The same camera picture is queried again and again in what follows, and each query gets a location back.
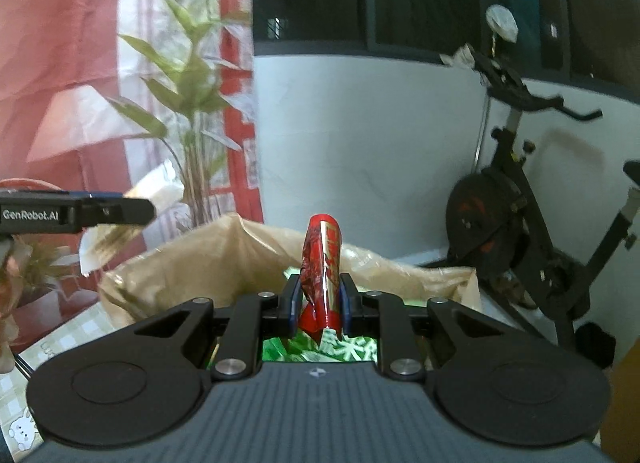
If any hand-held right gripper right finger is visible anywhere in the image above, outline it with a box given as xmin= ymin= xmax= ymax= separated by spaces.
xmin=339 ymin=274 xmax=506 ymax=380

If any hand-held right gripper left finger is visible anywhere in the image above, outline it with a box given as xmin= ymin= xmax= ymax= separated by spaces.
xmin=132 ymin=274 xmax=302 ymax=381

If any green snack packet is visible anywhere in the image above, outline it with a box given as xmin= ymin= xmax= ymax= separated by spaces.
xmin=262 ymin=335 xmax=378 ymax=365

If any red snack packet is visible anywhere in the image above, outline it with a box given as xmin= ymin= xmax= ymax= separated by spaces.
xmin=298 ymin=214 xmax=342 ymax=344

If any cardboard box with plastic liner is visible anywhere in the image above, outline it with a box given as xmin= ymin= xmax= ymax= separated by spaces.
xmin=98 ymin=213 xmax=482 ymax=344

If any black exercise bike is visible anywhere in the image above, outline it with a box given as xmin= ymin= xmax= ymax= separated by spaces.
xmin=445 ymin=46 xmax=640 ymax=349

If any checked tablecloth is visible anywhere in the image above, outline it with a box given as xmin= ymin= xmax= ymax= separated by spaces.
xmin=0 ymin=300 xmax=131 ymax=463

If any black bag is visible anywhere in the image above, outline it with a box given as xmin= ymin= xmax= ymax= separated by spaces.
xmin=575 ymin=322 xmax=617 ymax=370

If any crumpled plastic bag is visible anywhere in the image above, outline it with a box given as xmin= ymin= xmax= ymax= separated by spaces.
xmin=440 ymin=43 xmax=476 ymax=68

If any wooden door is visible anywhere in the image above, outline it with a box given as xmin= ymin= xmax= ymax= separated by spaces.
xmin=597 ymin=343 xmax=640 ymax=463

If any white plastic bag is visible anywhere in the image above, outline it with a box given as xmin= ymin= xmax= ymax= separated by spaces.
xmin=486 ymin=4 xmax=518 ymax=41

